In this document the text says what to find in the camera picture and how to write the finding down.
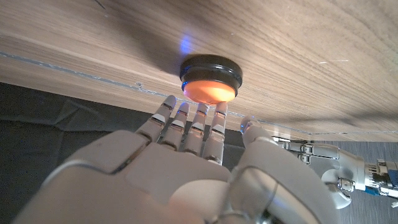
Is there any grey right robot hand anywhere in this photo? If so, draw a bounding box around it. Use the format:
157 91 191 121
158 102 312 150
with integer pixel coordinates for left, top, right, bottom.
12 95 340 224

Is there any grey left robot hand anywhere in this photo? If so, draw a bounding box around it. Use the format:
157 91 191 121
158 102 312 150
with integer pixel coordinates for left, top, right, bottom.
273 136 398 210

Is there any orange push button black base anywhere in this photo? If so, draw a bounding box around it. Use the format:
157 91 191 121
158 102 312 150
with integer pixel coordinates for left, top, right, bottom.
179 54 243 105

